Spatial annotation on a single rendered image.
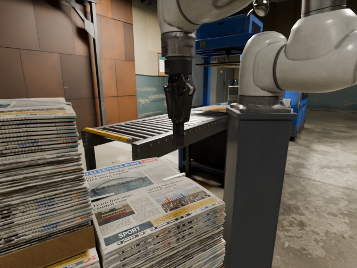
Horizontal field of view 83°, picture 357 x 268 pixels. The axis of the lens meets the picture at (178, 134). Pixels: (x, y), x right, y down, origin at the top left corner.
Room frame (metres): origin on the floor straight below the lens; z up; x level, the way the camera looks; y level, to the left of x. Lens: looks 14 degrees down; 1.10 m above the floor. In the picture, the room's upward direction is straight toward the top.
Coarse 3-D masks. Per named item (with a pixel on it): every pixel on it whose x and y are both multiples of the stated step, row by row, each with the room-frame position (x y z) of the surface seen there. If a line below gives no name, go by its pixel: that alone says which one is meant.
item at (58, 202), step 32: (0, 128) 0.24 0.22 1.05; (32, 128) 0.26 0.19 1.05; (64, 128) 0.27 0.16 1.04; (0, 160) 0.24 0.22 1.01; (32, 160) 0.25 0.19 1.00; (64, 160) 0.27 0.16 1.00; (0, 192) 0.23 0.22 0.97; (32, 192) 0.25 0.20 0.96; (64, 192) 0.26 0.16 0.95; (0, 224) 0.22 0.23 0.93; (32, 224) 0.24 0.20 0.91; (64, 224) 0.26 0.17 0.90; (0, 256) 0.22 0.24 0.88
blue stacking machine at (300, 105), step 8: (240, 56) 4.45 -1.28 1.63; (280, 96) 4.42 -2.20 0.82; (288, 96) 3.86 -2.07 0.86; (296, 96) 3.78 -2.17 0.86; (304, 96) 4.13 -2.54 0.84; (296, 104) 3.77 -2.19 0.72; (304, 104) 4.29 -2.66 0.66; (296, 112) 3.76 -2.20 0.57; (304, 112) 4.56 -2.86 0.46; (296, 120) 3.75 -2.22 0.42; (304, 120) 4.86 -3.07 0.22; (296, 128) 3.76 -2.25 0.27; (296, 136) 3.88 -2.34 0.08
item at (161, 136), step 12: (216, 120) 1.70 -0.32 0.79; (168, 132) 1.24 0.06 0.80; (192, 132) 1.40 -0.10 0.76; (204, 132) 1.53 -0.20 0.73; (216, 132) 1.71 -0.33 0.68; (132, 144) 1.01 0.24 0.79; (144, 144) 1.02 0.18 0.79; (156, 144) 1.09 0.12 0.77; (168, 144) 1.18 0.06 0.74; (132, 156) 1.01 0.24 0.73; (144, 156) 1.02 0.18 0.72; (156, 156) 1.09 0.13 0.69
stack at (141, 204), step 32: (160, 160) 0.70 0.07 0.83; (96, 192) 0.47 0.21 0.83; (128, 192) 0.47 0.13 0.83; (160, 192) 0.47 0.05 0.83; (192, 192) 0.47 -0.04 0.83; (96, 224) 0.35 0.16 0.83; (128, 224) 0.35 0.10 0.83; (160, 224) 0.35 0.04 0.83; (192, 224) 0.38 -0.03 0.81; (96, 256) 0.27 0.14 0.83; (128, 256) 0.30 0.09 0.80; (160, 256) 0.33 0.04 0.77; (192, 256) 0.38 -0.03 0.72
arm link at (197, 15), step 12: (180, 0) 0.47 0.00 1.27; (192, 0) 0.43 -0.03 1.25; (204, 0) 0.41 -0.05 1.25; (216, 0) 0.40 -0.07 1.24; (228, 0) 0.39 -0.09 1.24; (240, 0) 0.39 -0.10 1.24; (252, 0) 0.40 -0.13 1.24; (192, 12) 0.45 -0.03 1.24; (204, 12) 0.43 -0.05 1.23; (216, 12) 0.42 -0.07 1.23; (228, 12) 0.42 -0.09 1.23
